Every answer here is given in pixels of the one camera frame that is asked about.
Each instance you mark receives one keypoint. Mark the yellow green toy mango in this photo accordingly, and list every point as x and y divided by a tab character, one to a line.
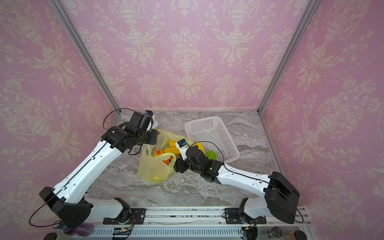
200	147

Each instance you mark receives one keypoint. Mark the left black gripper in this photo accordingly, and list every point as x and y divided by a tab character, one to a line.
154	136

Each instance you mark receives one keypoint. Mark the round metal tin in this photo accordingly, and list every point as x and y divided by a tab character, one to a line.
273	233

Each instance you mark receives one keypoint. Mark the black round knob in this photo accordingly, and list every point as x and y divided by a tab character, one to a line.
300	235

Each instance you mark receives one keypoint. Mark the aluminium rail base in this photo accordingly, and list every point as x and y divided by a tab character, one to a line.
195	223

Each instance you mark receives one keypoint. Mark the white plastic basket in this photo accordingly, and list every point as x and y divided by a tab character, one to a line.
214	136

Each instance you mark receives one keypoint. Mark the small jar white lid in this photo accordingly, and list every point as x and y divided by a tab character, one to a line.
155	124

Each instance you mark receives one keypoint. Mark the purple drink bottle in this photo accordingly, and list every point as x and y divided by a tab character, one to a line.
84	230

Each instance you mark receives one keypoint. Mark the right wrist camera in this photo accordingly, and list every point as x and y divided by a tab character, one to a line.
182	146

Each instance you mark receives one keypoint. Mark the yellow toy lemon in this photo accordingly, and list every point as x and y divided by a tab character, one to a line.
172	143

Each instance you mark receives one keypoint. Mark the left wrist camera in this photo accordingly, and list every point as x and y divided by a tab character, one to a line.
149	115

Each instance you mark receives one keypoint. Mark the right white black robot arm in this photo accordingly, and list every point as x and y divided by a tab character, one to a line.
276	196

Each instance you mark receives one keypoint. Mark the orange toy fruit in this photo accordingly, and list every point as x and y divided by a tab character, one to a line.
168	161

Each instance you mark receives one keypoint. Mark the yellow toy starfruit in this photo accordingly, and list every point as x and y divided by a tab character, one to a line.
172	150

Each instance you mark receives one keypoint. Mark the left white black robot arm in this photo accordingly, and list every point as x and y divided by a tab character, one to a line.
67	198

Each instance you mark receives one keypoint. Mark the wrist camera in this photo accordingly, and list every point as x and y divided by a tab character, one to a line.
149	115
182	146

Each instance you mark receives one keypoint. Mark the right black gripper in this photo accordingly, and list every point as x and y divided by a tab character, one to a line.
179	166

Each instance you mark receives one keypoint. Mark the green toy fruit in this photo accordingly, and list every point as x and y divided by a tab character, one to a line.
211	155

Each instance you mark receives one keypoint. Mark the yellow red toy peach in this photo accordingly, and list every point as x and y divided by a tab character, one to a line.
158	153

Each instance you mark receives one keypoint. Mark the yellow plastic bag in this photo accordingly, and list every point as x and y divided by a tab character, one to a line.
152	169

